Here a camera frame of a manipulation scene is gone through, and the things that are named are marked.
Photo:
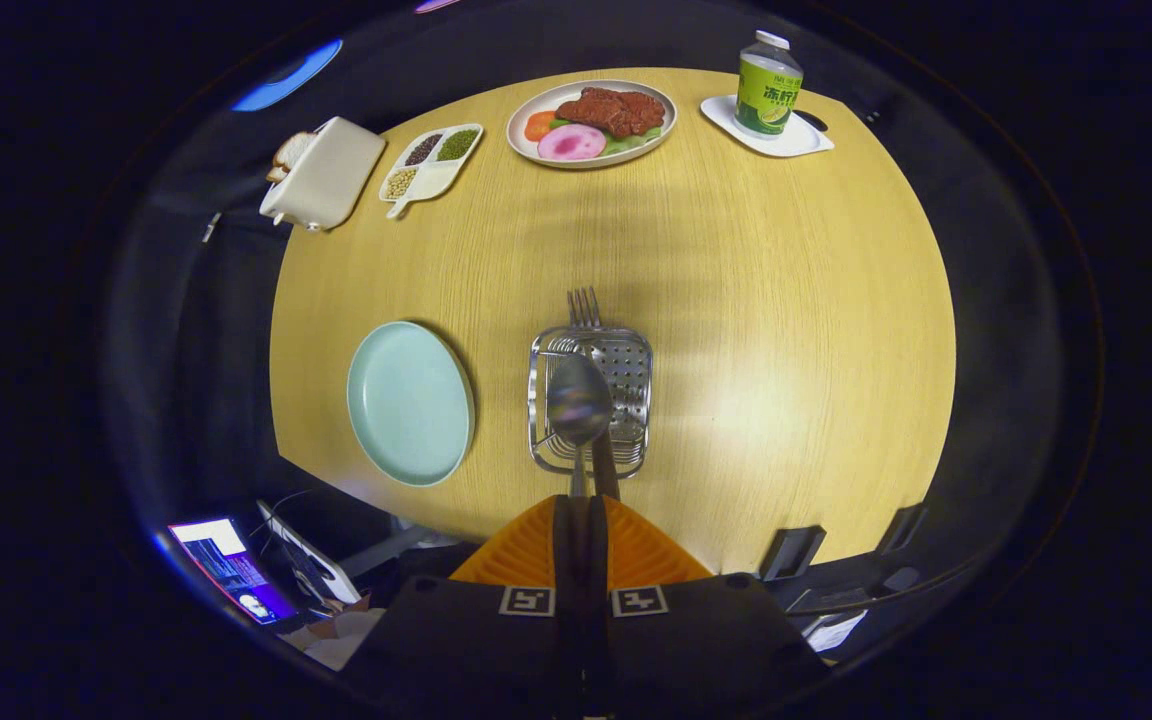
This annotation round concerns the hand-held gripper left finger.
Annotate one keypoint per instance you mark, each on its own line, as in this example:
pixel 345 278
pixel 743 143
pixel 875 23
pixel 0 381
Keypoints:
pixel 466 640

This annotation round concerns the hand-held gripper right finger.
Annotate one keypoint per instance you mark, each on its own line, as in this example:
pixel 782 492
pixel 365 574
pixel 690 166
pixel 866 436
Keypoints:
pixel 696 640

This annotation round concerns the metal spoon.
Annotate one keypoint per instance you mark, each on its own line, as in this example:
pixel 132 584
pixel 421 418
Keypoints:
pixel 579 400

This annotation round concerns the metal fork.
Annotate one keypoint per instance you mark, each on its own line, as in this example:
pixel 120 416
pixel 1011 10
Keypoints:
pixel 584 305

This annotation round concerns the black chair armrest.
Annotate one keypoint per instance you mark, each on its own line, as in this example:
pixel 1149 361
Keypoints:
pixel 902 528
pixel 791 552

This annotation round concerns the grey laptop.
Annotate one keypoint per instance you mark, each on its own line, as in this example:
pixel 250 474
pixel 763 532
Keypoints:
pixel 316 565

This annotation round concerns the mint green plate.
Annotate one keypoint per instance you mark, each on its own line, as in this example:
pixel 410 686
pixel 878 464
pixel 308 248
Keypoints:
pixel 411 405

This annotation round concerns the glowing computer monitor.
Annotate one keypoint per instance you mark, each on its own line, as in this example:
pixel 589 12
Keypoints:
pixel 231 570

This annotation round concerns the perforated metal basket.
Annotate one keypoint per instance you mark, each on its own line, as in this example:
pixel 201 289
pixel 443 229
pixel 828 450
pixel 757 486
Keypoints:
pixel 631 380

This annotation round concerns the white divided bean dish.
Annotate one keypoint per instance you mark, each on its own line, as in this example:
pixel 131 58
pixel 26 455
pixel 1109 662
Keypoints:
pixel 431 175

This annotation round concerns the white toaster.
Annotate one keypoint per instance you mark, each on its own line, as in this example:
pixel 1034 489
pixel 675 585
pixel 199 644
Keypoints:
pixel 331 175

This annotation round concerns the white food plate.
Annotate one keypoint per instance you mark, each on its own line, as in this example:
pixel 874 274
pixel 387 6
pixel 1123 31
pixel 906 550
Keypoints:
pixel 526 145

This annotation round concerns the green lettuce leaf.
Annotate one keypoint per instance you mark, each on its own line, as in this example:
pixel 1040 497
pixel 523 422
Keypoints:
pixel 631 143

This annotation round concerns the toast slice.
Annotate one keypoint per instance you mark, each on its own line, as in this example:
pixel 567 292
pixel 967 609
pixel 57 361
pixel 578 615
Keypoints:
pixel 276 174
pixel 293 150

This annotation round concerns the white square coaster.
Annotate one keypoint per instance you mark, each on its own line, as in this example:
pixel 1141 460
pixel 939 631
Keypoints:
pixel 796 142

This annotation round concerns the pink ham slice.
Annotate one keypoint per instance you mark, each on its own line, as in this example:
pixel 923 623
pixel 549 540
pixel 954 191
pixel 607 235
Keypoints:
pixel 572 143

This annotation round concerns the orange carrot slice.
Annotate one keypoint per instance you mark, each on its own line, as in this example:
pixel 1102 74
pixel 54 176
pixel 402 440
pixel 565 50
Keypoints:
pixel 538 126

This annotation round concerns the brown meat piece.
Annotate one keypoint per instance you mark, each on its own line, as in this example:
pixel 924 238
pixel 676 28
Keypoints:
pixel 616 108

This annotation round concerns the green label drink bottle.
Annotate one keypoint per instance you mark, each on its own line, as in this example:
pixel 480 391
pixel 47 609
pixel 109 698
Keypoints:
pixel 768 95

